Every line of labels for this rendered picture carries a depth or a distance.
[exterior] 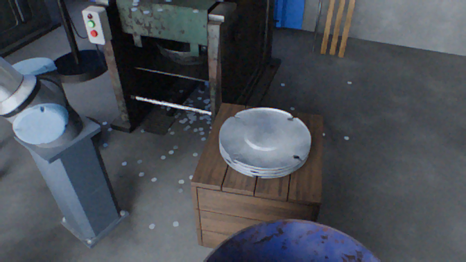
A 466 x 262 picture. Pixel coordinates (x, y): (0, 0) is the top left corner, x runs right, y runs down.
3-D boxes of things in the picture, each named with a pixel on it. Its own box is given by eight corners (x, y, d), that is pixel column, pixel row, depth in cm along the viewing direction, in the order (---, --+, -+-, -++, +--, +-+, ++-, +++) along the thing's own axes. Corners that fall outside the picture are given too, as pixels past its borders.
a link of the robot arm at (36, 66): (65, 88, 103) (50, 47, 94) (71, 112, 94) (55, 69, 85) (22, 98, 99) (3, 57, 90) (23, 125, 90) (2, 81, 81)
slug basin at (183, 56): (211, 77, 152) (210, 57, 146) (143, 64, 160) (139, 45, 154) (236, 44, 177) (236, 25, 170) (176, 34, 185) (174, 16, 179)
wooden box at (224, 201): (304, 265, 118) (322, 202, 96) (197, 245, 124) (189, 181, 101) (310, 179, 148) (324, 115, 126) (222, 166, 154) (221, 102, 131)
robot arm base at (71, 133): (48, 154, 95) (35, 127, 89) (20, 134, 102) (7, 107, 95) (93, 127, 104) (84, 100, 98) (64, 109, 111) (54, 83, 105)
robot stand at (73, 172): (90, 249, 122) (46, 161, 93) (60, 223, 130) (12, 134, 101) (130, 215, 134) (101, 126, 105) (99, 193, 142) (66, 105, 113)
